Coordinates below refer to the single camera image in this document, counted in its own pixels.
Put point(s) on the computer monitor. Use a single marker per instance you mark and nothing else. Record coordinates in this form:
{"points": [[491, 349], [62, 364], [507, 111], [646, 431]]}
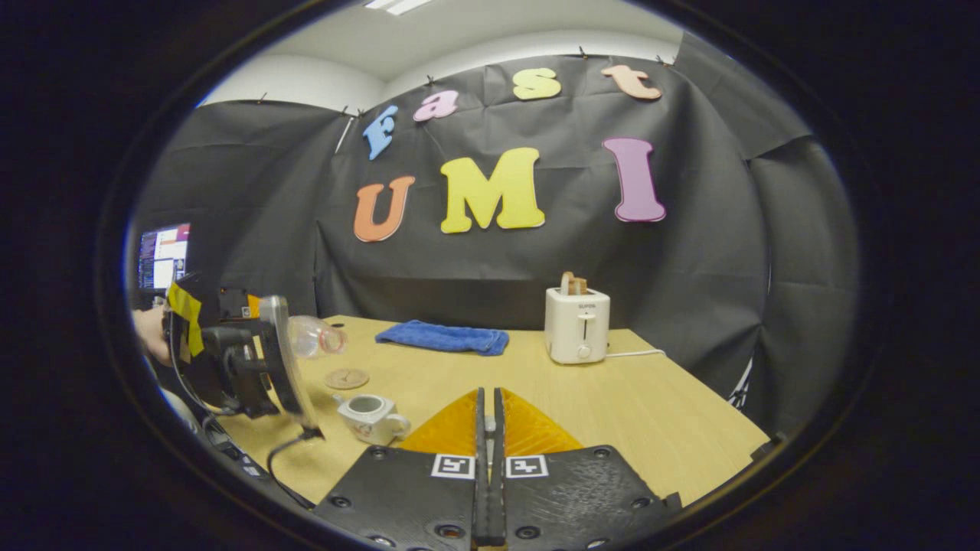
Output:
{"points": [[163, 256]]}

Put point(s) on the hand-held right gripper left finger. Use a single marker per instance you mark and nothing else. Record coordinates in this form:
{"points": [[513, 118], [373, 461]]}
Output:
{"points": [[413, 497]]}

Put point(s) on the grey ceramic teacup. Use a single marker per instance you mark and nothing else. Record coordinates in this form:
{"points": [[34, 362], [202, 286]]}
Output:
{"points": [[371, 421]]}

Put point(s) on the blue towel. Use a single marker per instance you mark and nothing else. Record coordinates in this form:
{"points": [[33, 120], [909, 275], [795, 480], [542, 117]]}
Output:
{"points": [[444, 337]]}

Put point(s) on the white toaster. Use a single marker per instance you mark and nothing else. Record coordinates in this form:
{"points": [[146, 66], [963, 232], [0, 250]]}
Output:
{"points": [[576, 329]]}

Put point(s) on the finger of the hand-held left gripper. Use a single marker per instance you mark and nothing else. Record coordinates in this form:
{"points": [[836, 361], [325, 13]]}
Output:
{"points": [[287, 360], [253, 306]]}

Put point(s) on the round wooden coaster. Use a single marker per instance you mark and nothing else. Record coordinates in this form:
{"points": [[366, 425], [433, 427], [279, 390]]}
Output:
{"points": [[347, 379]]}

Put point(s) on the bread slice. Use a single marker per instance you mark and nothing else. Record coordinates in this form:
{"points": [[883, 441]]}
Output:
{"points": [[574, 285]]}

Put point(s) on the black backdrop cloth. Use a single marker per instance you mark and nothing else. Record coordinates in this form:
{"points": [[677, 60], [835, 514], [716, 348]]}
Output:
{"points": [[689, 268]]}

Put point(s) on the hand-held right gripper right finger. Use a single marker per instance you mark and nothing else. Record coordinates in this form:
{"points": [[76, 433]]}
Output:
{"points": [[566, 497]]}

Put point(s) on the ceiling light panel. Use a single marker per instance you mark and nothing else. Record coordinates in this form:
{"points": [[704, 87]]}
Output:
{"points": [[398, 4]]}

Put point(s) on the clear plastic water bottle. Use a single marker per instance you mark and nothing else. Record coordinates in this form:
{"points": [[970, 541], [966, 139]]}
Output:
{"points": [[318, 337]]}

